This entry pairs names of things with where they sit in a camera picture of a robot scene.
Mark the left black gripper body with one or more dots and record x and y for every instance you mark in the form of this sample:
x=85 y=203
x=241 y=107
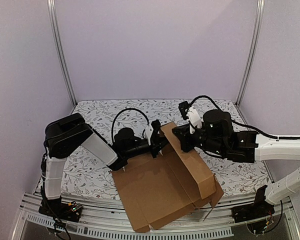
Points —
x=154 y=147

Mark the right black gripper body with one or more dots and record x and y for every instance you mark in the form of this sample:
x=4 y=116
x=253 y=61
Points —
x=189 y=137

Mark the brown cardboard box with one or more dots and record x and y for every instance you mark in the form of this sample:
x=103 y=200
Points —
x=156 y=191

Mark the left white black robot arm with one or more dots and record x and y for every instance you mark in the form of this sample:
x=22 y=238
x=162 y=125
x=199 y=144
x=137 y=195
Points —
x=64 y=136

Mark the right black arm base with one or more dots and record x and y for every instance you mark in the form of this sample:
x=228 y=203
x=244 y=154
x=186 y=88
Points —
x=258 y=209

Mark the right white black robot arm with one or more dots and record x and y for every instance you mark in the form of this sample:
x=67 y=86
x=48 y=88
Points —
x=214 y=134

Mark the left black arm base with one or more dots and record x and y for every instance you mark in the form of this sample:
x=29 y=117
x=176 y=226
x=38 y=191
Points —
x=70 y=211

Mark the floral patterned table mat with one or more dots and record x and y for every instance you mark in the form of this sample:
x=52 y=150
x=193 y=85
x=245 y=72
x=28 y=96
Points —
x=87 y=177

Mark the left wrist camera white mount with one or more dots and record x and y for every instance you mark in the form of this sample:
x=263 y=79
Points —
x=149 y=130

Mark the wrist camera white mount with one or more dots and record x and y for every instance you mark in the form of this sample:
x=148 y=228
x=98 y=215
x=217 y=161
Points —
x=190 y=114
x=149 y=130

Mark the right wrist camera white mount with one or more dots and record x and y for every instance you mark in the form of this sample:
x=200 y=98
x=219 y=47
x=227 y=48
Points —
x=190 y=114

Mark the aluminium front rail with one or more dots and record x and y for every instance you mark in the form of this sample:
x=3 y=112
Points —
x=105 y=219

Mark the right aluminium frame post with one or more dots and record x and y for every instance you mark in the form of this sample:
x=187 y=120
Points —
x=252 y=51

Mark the aluminium frame post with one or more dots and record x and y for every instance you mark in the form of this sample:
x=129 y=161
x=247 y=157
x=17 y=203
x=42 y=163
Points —
x=52 y=11
x=252 y=51

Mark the left aluminium frame post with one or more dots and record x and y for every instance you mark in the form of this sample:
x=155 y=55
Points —
x=52 y=11

